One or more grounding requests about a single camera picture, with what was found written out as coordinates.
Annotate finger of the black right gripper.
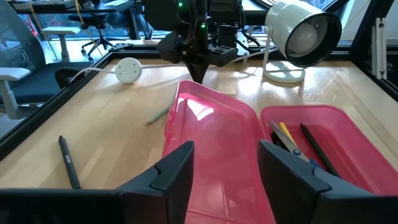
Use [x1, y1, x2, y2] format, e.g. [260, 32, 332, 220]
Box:
[185, 58, 199, 83]
[198, 58, 212, 83]

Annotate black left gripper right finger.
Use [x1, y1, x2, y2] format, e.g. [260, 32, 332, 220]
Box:
[256, 139, 398, 224]

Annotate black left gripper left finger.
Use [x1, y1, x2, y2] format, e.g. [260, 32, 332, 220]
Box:
[0, 140, 195, 224]

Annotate thin black pencil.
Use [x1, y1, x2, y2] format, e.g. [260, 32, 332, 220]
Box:
[298, 122, 342, 179]

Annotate blue handled scissors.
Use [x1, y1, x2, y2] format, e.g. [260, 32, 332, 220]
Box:
[267, 119, 325, 171]

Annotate pink translucent supply box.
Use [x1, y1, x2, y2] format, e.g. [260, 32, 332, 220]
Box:
[161, 79, 398, 224]

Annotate yellow orange pencil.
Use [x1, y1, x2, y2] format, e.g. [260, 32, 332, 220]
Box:
[277, 121, 299, 147]

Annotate black marker white print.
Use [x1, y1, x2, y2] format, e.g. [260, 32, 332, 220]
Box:
[58, 134, 82, 190]

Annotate light green pencil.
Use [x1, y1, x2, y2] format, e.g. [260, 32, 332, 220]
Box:
[144, 98, 176, 127]

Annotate black office chair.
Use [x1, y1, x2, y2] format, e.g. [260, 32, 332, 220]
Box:
[67, 11, 127, 63]

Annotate white desk lamp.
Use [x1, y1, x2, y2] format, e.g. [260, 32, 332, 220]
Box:
[262, 0, 343, 85]

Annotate dark grey desk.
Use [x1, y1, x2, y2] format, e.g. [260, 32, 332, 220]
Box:
[9, 0, 141, 41]

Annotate white navy office chair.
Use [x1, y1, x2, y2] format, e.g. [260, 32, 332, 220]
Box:
[0, 0, 96, 121]

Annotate aluminium extrusion bar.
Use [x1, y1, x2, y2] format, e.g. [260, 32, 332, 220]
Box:
[371, 17, 389, 80]

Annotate white lamp cable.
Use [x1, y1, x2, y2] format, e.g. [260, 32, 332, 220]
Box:
[68, 49, 273, 84]

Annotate yellow cable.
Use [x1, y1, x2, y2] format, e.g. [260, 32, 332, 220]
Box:
[73, 0, 104, 57]

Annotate black table frame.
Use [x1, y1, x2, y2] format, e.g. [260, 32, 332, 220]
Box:
[0, 39, 398, 161]

